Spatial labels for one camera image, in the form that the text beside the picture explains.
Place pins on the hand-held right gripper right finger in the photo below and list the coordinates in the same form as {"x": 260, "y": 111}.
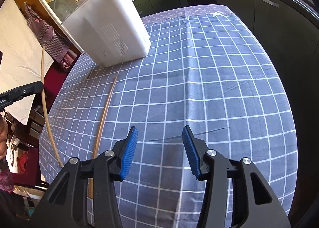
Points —
{"x": 192, "y": 155}

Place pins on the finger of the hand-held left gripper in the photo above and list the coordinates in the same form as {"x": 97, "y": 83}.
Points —
{"x": 25, "y": 90}

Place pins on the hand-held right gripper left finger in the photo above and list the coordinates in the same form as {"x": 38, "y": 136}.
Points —
{"x": 128, "y": 158}

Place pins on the white plastic utensil holder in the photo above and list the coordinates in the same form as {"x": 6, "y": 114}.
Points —
{"x": 109, "y": 25}

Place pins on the person's left forearm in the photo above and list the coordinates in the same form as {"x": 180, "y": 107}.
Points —
{"x": 5, "y": 180}

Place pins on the person's left hand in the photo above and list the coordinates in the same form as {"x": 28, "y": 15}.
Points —
{"x": 3, "y": 138}

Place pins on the dark red chair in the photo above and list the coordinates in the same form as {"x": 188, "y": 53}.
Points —
{"x": 58, "y": 85}

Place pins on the white hanging sheet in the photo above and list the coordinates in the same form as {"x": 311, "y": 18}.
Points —
{"x": 20, "y": 55}

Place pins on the red checked apron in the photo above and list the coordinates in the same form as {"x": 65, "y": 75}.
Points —
{"x": 49, "y": 38}

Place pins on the blue checked tablecloth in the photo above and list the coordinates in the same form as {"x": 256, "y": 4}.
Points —
{"x": 199, "y": 80}

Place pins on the purple patterned cloth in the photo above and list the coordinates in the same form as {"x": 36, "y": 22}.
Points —
{"x": 194, "y": 13}

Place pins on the dark base cabinet with doors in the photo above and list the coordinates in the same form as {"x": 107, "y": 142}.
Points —
{"x": 264, "y": 11}

